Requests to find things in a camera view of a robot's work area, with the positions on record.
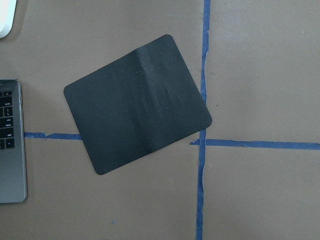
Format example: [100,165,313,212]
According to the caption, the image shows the black mouse pad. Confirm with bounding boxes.
[63,34,212,175]

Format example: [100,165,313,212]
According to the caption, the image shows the grey laptop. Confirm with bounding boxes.
[0,79,28,204]

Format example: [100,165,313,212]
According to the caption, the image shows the white desk lamp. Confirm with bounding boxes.
[0,0,17,39]

